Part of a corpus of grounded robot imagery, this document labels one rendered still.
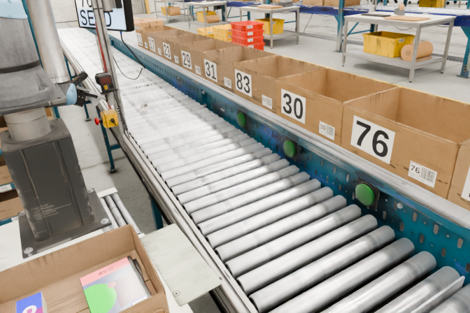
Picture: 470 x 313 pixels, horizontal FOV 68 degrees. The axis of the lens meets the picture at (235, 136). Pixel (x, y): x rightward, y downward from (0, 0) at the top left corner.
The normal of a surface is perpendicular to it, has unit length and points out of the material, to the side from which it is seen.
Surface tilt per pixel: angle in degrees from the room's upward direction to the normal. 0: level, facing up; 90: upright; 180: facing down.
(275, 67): 90
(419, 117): 89
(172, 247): 0
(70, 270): 88
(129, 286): 0
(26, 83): 70
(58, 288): 0
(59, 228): 90
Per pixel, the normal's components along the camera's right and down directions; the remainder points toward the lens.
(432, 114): -0.87, 0.25
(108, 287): -0.06, -0.91
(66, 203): 0.54, 0.33
